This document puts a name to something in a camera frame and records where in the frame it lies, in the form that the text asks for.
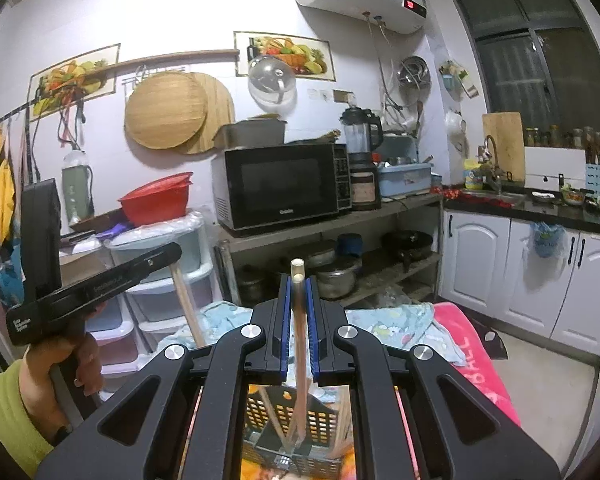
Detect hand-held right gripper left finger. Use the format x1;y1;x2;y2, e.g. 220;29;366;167
35;274;294;480

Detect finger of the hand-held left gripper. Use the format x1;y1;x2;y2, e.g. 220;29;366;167
129;241;184;289

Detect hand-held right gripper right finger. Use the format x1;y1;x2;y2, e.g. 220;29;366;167
307;275;561;480

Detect bamboo chopstick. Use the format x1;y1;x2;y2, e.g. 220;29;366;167
170;264;209;349
256;385;287;454
289;258;312;454

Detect green perforated utensil holder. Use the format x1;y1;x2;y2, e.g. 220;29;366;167
241;384;354;479

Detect person's left forearm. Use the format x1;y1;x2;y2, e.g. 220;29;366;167
0;359;57;479

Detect person's left hand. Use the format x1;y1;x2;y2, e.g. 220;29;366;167
21;305;106;442

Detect steel lidded pot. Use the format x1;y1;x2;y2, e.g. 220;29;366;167
314;264;357;302

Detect red plastic basin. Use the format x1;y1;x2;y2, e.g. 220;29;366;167
117;171;195;229

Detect hanging yellow cloths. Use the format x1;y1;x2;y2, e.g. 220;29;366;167
0;124;19;247

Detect light blue printed cloth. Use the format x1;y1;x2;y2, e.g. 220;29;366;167
174;299;469;367

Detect metal shelf rack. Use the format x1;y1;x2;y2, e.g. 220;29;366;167
215;194;447;312

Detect black wok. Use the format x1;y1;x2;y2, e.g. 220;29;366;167
381;229;434;267

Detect black microwave oven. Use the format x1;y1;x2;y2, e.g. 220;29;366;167
211;142;354;234

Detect round bamboo board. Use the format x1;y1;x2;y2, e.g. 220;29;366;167
124;70;209;151
180;71;237;156

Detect pink printed blanket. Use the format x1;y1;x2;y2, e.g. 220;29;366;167
180;302;524;480

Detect light blue plastic container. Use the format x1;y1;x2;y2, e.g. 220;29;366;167
377;161;434;199

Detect white kitchen cabinets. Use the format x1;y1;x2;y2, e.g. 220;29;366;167
441;207;600;357

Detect black blender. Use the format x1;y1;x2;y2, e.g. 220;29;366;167
339;105;384;212

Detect clear dome lid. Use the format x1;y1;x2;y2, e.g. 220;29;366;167
247;54;298;109

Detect yellow dish soap bottle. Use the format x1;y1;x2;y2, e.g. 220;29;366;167
463;159;484;192

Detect kitchen faucet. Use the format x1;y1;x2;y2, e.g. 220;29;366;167
476;134;504;194

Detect white hanging jug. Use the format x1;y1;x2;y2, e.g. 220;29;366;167
444;109;469;147

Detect blue plastic bag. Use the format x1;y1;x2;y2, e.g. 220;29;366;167
529;221;567;259

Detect wooden cutting board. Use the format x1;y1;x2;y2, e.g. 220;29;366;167
482;112;527;184

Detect black kitchen countertop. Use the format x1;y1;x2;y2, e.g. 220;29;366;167
441;186;600;234

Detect hanging steel bowls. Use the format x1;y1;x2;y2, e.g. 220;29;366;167
396;55;432;99

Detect row of spice jars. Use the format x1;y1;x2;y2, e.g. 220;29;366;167
522;121;600;149

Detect dark framed window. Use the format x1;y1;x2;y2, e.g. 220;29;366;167
442;0;600;122

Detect fruit wall poster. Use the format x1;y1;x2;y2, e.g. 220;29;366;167
27;42;122;122
232;30;338;83

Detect wall organiser with packets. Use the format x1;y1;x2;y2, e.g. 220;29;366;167
439;59;479;99

